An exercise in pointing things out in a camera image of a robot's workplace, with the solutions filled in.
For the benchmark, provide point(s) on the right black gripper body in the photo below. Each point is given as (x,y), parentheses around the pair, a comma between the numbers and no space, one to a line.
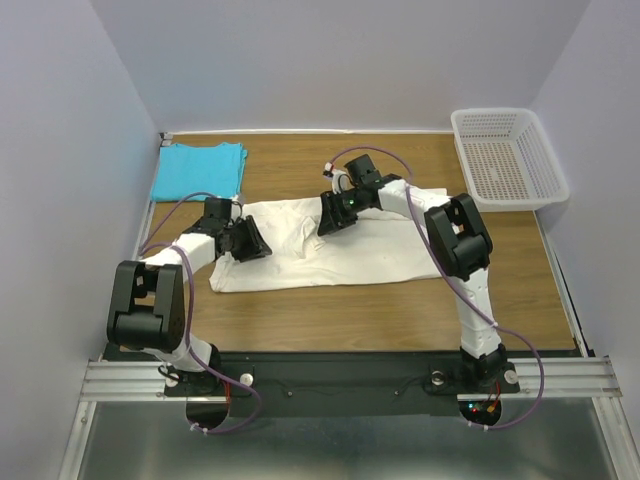
(345,205)

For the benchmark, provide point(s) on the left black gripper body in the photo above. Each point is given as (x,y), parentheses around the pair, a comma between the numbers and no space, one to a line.
(235,232)

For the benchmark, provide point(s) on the white t shirt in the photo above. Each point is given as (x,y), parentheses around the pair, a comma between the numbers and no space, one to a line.
(382,247)

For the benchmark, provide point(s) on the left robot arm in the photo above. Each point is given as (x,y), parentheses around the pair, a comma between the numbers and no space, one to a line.
(153,299)

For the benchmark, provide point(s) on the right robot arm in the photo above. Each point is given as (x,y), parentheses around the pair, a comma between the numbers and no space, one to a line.
(456,239)

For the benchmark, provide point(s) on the folded blue t shirt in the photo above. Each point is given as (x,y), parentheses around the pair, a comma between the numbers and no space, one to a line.
(184,170)

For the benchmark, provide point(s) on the white plastic basket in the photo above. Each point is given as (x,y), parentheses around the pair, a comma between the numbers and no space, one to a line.
(506,159)

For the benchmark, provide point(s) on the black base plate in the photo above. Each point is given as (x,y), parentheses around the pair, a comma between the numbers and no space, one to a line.
(338,384)

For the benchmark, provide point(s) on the aluminium frame rail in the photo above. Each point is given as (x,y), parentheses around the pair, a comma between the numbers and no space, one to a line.
(109,381)

